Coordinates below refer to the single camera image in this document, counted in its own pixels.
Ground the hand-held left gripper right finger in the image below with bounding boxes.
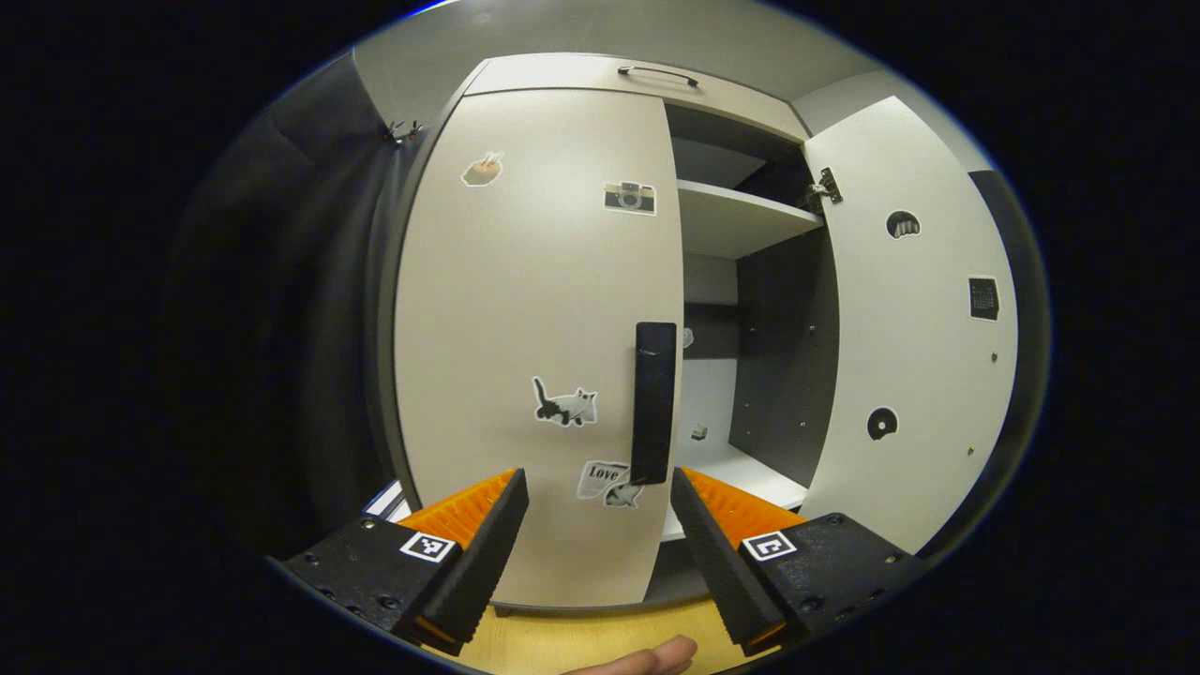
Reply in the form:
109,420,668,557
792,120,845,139
669,466,926,657

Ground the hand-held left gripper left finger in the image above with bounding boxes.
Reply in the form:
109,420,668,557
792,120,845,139
279,467,531,657

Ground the white shoe cabinet door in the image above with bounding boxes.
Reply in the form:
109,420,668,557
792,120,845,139
802,96,1021,557
394,89,686,609

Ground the white double-door shoe cabinet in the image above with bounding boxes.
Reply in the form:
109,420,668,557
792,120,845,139
375,52,845,612

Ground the blue and white box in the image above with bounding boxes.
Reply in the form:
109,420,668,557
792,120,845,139
363,479,414,524

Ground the black backdrop cloth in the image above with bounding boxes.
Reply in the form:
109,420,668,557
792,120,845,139
164,52,1053,563

